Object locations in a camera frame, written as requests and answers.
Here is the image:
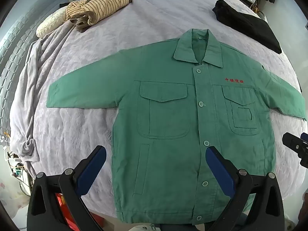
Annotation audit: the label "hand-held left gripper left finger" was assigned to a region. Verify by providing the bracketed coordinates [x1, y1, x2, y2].
[26, 145, 107, 231]

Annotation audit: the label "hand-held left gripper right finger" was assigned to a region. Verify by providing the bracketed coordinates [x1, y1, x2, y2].
[205, 146, 285, 231]

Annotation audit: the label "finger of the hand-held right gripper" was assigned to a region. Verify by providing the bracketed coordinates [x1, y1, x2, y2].
[282, 132, 308, 167]

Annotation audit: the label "green work jacket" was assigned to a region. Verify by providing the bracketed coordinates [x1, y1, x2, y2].
[46, 28, 307, 224]

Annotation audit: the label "crumpled grey blanket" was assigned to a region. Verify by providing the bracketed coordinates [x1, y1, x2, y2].
[8, 22, 80, 162]

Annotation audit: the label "folded black garment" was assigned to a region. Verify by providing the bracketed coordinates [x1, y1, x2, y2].
[212, 0, 282, 54]

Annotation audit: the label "cream quilted pillow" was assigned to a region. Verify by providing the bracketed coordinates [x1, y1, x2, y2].
[36, 11, 73, 38]

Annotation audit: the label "grey padded headboard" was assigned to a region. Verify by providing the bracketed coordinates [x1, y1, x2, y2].
[0, 0, 68, 137]

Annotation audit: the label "lavender fleece bed blanket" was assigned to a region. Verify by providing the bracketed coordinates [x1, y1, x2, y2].
[10, 0, 304, 222]

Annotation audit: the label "cream striped shirt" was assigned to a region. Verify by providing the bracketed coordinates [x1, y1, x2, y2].
[66, 0, 139, 32]

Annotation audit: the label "tangled cables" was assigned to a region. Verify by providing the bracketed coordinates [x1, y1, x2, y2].
[3, 131, 33, 194]

